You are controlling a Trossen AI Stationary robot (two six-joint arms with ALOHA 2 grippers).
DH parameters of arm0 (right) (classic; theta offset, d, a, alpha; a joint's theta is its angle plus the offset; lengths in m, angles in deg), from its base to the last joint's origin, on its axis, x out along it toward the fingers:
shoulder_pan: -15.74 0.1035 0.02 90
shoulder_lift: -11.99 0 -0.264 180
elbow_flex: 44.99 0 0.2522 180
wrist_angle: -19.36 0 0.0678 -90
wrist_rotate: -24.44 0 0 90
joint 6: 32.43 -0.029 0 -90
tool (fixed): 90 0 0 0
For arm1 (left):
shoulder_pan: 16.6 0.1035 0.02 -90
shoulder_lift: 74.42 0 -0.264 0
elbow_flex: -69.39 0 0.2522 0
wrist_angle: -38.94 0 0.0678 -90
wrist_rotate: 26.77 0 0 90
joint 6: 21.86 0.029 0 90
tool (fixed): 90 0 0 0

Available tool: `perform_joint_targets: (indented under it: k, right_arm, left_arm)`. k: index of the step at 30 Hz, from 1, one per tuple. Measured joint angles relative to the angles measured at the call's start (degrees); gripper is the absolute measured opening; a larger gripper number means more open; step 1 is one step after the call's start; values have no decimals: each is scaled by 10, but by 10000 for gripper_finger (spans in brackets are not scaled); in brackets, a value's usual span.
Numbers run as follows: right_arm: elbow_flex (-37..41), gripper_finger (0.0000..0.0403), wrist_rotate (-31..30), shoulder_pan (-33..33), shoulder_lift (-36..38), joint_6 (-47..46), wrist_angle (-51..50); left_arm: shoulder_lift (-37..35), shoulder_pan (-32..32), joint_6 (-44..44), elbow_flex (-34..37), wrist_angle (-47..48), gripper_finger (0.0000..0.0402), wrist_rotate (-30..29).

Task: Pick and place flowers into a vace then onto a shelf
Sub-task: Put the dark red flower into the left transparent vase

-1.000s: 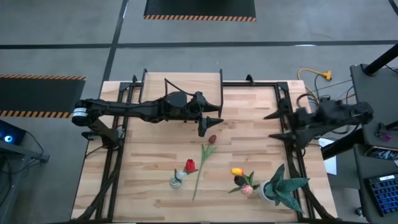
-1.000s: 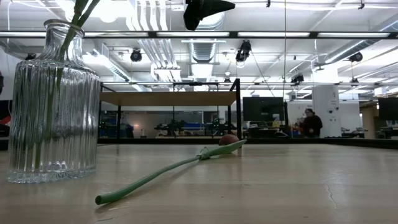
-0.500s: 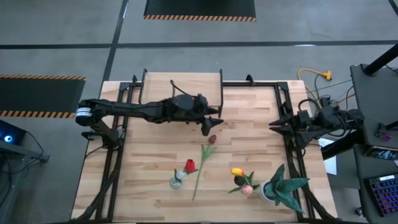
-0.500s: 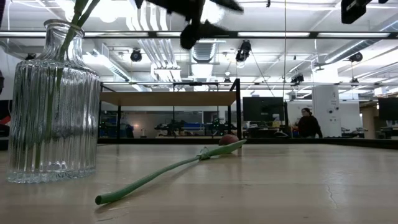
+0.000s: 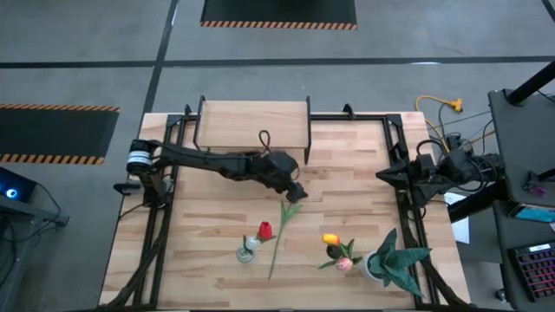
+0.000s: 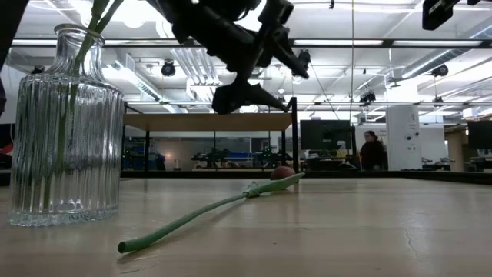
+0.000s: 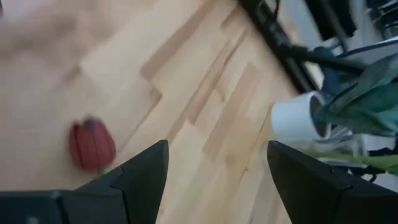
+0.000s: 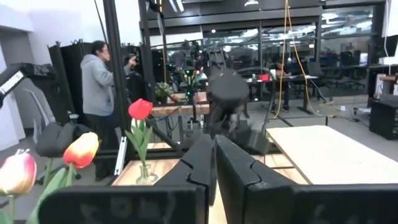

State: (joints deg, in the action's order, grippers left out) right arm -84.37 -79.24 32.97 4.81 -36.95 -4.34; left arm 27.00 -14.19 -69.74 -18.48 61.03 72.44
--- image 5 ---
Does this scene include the black computer blue light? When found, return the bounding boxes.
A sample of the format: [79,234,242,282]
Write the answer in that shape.
[0,166,38,204]

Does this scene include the wooden shelf black frame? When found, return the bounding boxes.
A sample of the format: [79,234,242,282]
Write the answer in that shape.
[193,94,313,166]

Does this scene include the ribbed clear glass vase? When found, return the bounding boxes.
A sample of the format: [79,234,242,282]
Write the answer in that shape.
[235,244,257,264]

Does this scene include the dark metal side stand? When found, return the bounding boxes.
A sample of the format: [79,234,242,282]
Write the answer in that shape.
[0,197,70,312]

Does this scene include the green plant white pot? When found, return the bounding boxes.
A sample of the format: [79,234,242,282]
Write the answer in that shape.
[361,228,434,299]

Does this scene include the black desk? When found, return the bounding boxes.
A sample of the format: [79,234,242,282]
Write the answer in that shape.
[487,60,555,312]

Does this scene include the pink yellow tulip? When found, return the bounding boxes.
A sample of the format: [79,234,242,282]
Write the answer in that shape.
[318,253,363,274]

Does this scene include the black table frame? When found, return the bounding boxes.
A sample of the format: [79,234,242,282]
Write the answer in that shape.
[98,103,472,312]

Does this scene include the white paper sheet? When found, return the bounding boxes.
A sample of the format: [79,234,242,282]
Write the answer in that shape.
[442,192,472,245]

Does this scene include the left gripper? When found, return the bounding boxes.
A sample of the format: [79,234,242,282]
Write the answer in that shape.
[253,151,310,205]

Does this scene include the black cable loop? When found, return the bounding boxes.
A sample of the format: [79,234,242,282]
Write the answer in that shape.
[258,128,272,153]

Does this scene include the black mat hazard stripes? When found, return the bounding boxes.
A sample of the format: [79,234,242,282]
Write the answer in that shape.
[199,0,359,31]
[0,102,121,166]

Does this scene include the red tulip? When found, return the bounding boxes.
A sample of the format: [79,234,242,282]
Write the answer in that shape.
[249,220,277,250]

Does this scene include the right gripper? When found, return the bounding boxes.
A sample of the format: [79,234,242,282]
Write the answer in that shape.
[375,154,440,194]

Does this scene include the smartphone teal screen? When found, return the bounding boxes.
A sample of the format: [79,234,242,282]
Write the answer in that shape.
[507,202,555,224]

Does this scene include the yellow extension cord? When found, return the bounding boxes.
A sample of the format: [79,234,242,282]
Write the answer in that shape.
[415,94,464,144]

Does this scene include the keyboard colourful keys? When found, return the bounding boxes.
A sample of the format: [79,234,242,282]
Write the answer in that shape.
[507,241,555,303]

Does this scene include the small purple object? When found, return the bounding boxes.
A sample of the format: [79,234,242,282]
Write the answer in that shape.
[522,171,548,198]

